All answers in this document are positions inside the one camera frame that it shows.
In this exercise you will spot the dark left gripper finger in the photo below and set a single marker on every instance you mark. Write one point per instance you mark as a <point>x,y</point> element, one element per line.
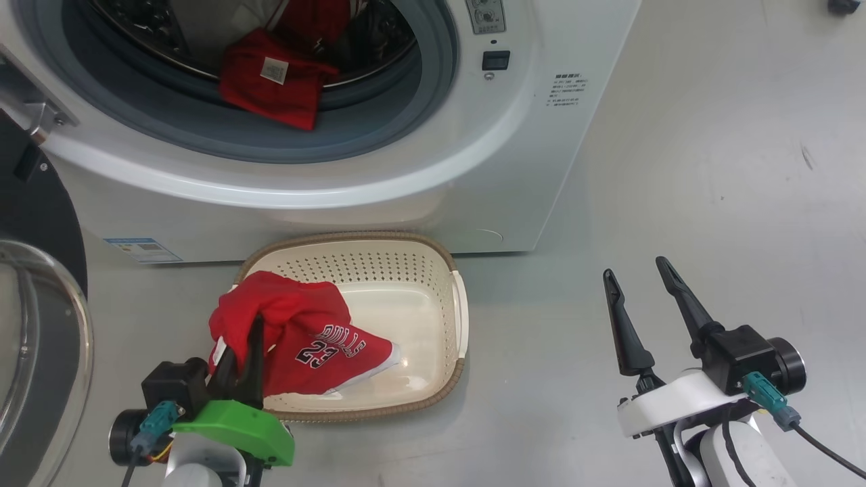
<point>224,382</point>
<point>254,372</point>

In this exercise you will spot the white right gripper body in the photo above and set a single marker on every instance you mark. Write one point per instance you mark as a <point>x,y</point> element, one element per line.
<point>676,402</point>

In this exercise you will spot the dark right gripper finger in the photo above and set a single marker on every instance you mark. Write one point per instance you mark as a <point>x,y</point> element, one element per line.
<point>629,345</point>
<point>687,304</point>

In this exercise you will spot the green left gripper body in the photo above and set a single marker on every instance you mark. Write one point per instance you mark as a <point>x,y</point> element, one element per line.
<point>243,429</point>

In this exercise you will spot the red Bulls jersey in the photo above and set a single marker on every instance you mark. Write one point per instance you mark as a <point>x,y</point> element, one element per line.
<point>304,331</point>

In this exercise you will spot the red garment with label tag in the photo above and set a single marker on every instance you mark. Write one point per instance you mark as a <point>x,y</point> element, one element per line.
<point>270,95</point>

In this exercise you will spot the beige perforated laundry basket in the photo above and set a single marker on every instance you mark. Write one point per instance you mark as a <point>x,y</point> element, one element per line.
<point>406,311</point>

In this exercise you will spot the white washing machine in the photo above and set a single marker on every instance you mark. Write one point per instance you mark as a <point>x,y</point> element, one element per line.
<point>406,176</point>

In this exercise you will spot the black door latch slot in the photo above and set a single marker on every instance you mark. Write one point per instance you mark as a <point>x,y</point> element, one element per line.
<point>496,60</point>

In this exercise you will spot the blue energy label sticker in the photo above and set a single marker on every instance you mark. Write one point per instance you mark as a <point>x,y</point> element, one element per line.
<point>143,249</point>

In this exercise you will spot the black caster wheel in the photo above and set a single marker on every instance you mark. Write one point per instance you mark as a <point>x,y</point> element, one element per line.
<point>844,6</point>

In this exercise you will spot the grey warning sticker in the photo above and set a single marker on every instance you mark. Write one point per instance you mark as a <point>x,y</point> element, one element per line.
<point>486,15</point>

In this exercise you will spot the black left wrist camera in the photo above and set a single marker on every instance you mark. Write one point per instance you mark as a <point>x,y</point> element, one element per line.
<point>172,389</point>

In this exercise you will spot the teal left camera connector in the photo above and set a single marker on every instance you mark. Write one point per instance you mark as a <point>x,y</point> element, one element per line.
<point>157,423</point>

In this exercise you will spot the teal camera connector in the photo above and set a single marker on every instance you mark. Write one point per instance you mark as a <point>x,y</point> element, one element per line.
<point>157,423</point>
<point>768,396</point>

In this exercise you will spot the teal right camera connector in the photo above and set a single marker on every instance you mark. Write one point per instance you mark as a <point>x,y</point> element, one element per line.
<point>768,396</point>

